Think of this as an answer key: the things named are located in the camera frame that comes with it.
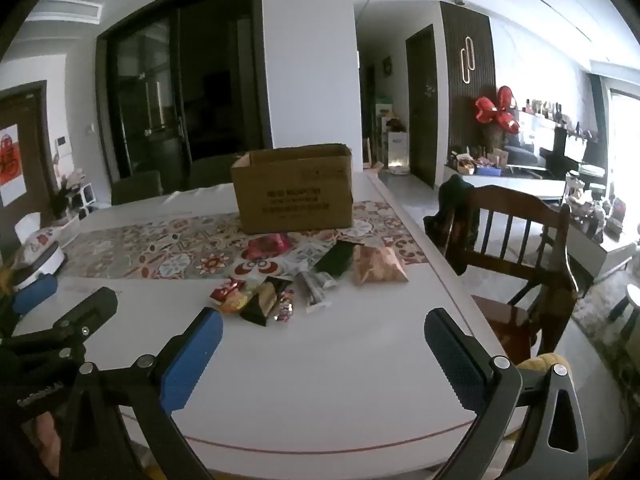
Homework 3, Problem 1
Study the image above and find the ceiling air vent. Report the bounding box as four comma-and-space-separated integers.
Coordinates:
37, 0, 103, 23

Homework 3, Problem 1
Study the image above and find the red snack packet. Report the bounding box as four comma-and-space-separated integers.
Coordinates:
243, 233, 292, 261

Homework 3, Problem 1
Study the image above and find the dark glass sliding door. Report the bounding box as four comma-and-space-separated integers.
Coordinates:
96, 0, 273, 181

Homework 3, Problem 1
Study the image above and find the patterned tile-print table mat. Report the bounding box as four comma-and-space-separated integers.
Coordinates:
60, 190, 426, 283

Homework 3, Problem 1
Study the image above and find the orange snack packet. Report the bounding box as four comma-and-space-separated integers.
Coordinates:
220, 292, 251, 315

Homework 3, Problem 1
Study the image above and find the white box in hallway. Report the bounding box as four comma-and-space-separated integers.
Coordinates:
382, 132, 411, 168

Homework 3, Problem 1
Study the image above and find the brown cardboard box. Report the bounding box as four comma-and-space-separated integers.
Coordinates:
231, 144, 355, 235

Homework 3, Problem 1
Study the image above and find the yellow cloth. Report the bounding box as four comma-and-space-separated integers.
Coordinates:
515, 352, 571, 376

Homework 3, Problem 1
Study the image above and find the black yellow snack packet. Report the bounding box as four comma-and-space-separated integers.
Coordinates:
240, 280, 279, 328

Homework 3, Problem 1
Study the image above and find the cluttered side table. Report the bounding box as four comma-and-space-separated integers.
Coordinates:
565, 170, 640, 281

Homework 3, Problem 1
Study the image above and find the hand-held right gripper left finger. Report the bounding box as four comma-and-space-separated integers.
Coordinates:
55, 306, 224, 480

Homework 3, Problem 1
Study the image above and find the dark green snack packet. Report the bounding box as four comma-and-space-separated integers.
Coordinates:
315, 240, 365, 278

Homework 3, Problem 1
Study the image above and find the dark hallway door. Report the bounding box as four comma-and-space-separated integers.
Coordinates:
405, 24, 437, 188

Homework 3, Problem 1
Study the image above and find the dark upholstered dining chair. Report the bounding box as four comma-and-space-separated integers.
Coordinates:
189, 156, 246, 191
111, 170, 163, 206

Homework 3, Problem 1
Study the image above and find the white round appliance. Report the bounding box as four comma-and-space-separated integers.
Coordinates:
12, 247, 66, 291

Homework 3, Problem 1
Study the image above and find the silver snack packet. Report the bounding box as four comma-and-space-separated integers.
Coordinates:
295, 270, 337, 314

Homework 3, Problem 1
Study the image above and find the purple candy wrapper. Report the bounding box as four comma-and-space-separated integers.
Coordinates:
272, 290, 296, 323

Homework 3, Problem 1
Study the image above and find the brown wooden chair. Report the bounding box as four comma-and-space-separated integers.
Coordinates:
424, 185, 581, 361

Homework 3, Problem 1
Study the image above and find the white cube shelf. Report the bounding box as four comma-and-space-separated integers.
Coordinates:
50, 170, 97, 222

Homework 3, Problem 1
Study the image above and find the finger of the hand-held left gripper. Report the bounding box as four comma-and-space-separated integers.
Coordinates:
0, 287, 119, 368
12, 273, 59, 316

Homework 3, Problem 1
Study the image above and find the gold clip-shaped wall decor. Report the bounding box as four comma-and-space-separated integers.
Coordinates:
459, 36, 476, 83

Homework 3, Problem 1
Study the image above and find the tan snack bag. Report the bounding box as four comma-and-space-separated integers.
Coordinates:
352, 245, 408, 286

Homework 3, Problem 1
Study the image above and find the red foil balloon bunch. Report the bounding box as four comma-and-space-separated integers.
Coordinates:
474, 86, 521, 135

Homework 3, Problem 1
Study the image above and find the dark slatted wall panel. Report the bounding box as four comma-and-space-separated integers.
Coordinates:
440, 1, 497, 161

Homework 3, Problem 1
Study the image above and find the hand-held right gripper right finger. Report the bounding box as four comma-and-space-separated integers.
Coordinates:
424, 307, 591, 480

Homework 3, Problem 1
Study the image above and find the red gold candy packet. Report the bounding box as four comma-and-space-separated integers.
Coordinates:
209, 279, 247, 303

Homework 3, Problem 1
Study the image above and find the white round stool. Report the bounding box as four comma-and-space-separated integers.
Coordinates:
607, 284, 640, 323

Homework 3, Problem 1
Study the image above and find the dark jacket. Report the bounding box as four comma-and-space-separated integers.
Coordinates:
424, 174, 481, 261

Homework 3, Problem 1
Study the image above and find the red white door poster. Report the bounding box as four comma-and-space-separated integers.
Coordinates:
0, 124, 27, 206

